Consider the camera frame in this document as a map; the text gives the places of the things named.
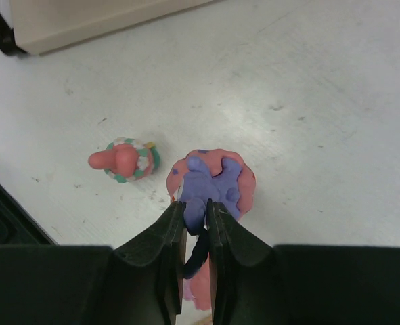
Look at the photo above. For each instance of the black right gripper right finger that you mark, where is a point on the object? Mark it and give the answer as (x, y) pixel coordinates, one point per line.
(242, 275)

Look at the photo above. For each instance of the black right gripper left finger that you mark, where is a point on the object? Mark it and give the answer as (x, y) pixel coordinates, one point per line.
(146, 281)

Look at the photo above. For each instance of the purple bunny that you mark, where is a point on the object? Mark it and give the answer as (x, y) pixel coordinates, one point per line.
(217, 175)

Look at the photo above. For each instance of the beige three-tier shelf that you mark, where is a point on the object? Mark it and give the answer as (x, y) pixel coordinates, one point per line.
(41, 26)

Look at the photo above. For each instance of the pink figure flower wreath toy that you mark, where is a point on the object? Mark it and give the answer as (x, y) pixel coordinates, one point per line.
(125, 159)

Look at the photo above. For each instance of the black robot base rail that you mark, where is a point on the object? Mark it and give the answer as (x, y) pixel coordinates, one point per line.
(17, 226)

